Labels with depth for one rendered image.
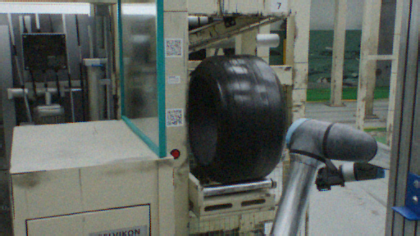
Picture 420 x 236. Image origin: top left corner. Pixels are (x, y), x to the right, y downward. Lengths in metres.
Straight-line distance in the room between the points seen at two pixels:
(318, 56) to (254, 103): 10.22
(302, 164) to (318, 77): 10.71
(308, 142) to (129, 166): 0.57
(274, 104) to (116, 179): 0.93
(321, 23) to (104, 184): 11.15
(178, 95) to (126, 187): 0.84
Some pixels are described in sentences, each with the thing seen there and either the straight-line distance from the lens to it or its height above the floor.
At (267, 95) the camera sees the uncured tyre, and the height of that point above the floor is 1.32.
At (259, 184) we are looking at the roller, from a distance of 2.20.
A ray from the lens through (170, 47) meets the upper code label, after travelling 2.02.
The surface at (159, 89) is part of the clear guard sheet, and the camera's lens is 1.24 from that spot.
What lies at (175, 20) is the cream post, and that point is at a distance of 2.02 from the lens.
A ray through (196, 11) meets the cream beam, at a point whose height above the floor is 1.66.
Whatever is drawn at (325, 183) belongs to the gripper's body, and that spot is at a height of 0.98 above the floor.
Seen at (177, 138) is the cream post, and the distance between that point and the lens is 2.08.
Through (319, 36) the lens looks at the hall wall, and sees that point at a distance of 12.14.
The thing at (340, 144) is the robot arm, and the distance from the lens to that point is 1.50.
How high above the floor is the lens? 1.62
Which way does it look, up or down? 12 degrees down
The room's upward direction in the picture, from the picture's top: straight up
